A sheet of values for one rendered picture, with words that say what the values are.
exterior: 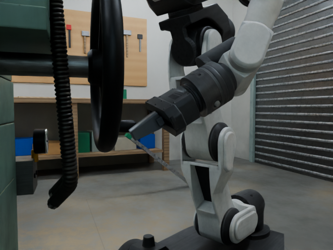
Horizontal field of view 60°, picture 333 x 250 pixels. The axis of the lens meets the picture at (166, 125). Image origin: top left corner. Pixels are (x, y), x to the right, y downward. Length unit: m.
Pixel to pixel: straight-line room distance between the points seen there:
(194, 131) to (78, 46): 2.99
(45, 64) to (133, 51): 3.52
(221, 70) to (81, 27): 3.44
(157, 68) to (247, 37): 3.53
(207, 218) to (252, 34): 0.77
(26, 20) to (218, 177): 0.80
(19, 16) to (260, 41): 0.41
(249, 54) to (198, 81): 0.11
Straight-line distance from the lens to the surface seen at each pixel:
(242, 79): 0.57
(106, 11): 0.40
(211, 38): 0.97
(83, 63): 0.50
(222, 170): 1.03
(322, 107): 3.42
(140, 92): 3.98
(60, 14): 0.48
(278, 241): 1.42
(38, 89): 3.79
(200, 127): 1.00
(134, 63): 3.97
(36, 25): 0.42
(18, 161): 0.75
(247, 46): 0.58
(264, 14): 0.68
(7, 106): 0.66
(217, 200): 1.11
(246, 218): 1.22
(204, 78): 0.54
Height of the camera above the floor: 0.74
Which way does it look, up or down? 3 degrees down
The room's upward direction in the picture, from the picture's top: straight up
